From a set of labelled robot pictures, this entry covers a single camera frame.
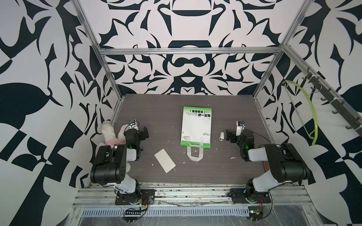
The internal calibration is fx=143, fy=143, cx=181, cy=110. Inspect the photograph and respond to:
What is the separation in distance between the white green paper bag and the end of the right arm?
5.5 inches

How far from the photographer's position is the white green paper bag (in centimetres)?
92

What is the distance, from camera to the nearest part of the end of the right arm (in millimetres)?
744
